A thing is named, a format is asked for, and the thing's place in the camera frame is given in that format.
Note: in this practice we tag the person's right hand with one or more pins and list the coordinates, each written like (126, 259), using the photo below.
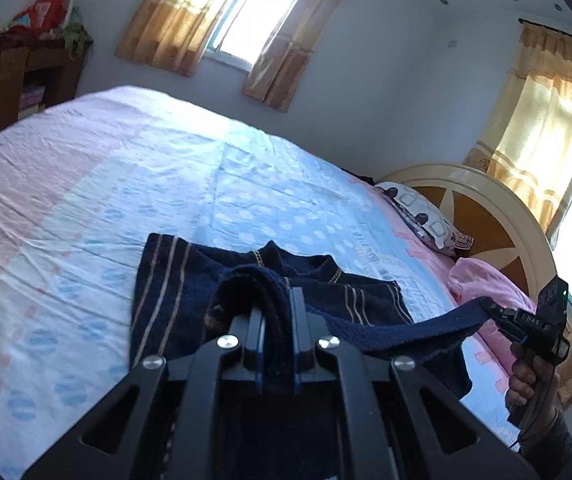
(518, 385)

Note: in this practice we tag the wooden shelf cabinet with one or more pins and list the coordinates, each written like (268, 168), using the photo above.
(0, 90)

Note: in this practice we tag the person's right forearm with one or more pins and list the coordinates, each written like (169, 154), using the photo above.
(551, 440)

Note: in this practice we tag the pink book stack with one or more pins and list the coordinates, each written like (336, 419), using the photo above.
(31, 97)

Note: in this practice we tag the cream wooden bed headboard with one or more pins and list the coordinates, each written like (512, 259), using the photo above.
(496, 225)

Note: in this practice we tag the large yellow orange curtain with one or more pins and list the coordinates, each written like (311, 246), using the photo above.
(541, 125)

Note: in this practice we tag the white patterned pillow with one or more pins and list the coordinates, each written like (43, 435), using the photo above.
(416, 205)

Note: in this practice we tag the pink folded quilt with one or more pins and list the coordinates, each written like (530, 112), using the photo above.
(471, 275)

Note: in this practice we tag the small white framed window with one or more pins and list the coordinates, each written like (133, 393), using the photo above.
(261, 15)

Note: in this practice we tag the navy patterned knit sweater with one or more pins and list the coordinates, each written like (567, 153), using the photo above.
(190, 280)

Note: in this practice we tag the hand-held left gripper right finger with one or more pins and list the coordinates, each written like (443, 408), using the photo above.
(300, 330)

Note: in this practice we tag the blue pink patterned bed sheet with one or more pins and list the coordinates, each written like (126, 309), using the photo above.
(165, 170)

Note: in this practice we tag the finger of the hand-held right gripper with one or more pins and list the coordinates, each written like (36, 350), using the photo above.
(497, 310)

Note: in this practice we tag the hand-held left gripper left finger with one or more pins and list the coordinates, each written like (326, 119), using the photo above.
(253, 340)

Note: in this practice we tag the dark curtain rod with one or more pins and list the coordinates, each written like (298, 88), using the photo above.
(556, 30)

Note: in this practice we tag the red gift box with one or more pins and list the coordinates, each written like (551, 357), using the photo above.
(45, 12)

